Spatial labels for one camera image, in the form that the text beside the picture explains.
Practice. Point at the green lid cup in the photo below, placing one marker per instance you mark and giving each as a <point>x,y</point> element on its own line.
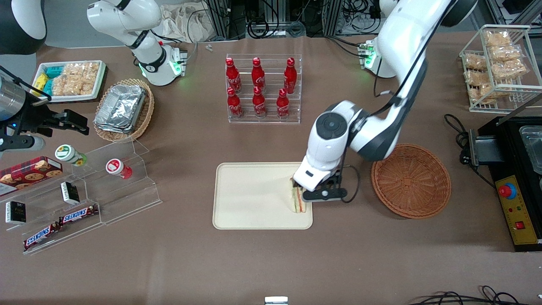
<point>67,153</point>

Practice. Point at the clear acrylic bottle rack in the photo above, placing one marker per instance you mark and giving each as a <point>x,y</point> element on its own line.
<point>271,118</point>

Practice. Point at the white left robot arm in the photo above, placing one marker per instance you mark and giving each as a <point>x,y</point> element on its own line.
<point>406,42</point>

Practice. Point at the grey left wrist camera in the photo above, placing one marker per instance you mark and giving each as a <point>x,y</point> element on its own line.
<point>324,195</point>

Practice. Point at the yellow snack pack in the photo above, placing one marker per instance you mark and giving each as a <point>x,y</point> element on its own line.
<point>40,81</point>

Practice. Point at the Snickers chocolate bar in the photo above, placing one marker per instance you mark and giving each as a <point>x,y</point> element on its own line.
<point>40,237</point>
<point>78,214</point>

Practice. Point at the oval tan wicker basket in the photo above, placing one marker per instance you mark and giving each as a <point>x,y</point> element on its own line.
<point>146,114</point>

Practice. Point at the clear acrylic stepped display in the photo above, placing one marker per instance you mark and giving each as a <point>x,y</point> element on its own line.
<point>127,199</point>

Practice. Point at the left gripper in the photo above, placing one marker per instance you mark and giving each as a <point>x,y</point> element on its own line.
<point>295,184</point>

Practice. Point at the red cookie box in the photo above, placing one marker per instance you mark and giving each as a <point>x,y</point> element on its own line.
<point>29,173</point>

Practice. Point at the clear rice cracker bag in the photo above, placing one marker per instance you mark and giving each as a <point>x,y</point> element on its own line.
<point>61,87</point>
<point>87,74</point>

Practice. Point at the cream rectangular tray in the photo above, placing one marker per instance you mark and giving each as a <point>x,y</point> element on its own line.
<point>254,195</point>

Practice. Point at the small black box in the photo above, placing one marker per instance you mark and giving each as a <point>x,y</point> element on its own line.
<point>70,192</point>
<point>16,212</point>

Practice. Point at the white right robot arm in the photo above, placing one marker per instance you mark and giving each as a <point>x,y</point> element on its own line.
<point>152,63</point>

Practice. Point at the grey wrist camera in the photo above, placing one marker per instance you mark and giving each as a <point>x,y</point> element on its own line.
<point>23,143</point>
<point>324,195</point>

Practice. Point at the clear plastic container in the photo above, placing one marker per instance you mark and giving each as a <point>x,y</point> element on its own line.
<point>534,146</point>

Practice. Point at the yellow panel control box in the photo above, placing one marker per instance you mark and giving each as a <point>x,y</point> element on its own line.
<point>518,212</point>

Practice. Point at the clear bag fried snack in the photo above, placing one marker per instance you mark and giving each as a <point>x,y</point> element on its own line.
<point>510,69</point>
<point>506,53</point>
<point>485,92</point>
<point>497,39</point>
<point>476,77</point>
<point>475,62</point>

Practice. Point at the white rectangular snack tray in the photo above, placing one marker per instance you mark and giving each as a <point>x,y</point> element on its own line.
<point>99,80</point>

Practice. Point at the red lid cup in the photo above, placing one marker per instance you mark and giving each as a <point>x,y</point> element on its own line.
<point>116,167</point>

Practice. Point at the red cola bottle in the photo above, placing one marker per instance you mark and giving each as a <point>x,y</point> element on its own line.
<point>234,106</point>
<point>259,105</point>
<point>290,77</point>
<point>283,106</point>
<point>232,78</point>
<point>258,77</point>

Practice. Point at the aluminium frame post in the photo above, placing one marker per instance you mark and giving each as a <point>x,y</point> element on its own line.
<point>222,19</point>
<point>332,17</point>

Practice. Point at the triangle sandwich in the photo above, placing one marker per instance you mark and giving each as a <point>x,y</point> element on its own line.
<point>299,203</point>

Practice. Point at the round brown wicker basket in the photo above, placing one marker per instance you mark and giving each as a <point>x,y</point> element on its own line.
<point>410,182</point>

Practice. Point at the black machine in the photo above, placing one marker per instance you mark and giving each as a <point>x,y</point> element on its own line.
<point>510,144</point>

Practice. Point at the beige cloth bag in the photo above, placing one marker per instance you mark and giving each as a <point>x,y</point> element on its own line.
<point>180,23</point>

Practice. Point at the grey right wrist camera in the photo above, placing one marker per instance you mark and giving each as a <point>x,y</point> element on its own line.
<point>23,143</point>

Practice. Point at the teal snack pack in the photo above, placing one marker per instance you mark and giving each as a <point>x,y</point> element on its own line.
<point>48,87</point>
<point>54,71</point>

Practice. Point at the stacked aluminium foil containers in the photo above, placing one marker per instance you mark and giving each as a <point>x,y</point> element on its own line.
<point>120,108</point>

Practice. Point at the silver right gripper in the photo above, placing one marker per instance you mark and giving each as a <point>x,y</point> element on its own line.
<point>34,120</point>

